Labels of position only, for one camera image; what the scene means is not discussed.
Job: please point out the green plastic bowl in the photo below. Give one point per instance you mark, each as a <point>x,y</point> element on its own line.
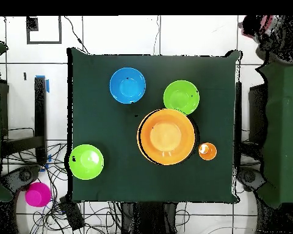
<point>86,162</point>
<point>181,96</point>

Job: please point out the dark green tablecloth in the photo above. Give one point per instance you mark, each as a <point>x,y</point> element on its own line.
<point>100,109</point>

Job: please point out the blue plastic bowl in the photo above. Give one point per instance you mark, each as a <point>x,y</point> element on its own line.
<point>127,85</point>

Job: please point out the black power strip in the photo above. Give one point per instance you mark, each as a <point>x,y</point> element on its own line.
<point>72,214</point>

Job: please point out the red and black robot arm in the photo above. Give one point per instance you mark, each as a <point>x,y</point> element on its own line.
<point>276,39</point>

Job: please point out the pink plastic cup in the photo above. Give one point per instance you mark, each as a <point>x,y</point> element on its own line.
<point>37,194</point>

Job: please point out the orange plastic cup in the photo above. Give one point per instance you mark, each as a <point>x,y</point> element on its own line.
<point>207,151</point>

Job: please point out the dark square floor frame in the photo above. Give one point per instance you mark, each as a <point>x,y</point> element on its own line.
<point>31,24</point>

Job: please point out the black stand with blue tape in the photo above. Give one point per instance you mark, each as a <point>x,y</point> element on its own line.
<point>40,109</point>

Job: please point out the large orange plastic bowl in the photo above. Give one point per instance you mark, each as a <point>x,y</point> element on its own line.
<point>166,137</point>

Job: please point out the black box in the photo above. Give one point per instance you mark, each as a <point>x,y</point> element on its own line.
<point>257,109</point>
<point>4,107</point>

